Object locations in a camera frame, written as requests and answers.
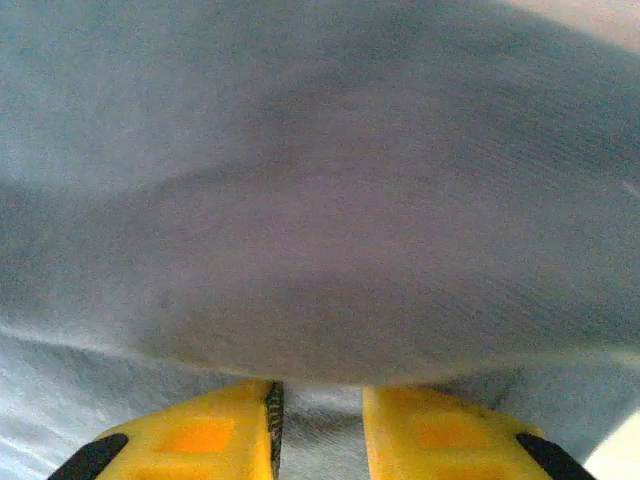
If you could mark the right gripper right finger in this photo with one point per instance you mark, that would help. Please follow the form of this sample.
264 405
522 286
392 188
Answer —
440 440

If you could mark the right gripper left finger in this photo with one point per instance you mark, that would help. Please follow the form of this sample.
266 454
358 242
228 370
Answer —
200 440

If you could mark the grey t-shirt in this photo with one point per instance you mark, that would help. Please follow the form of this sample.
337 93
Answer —
320 200

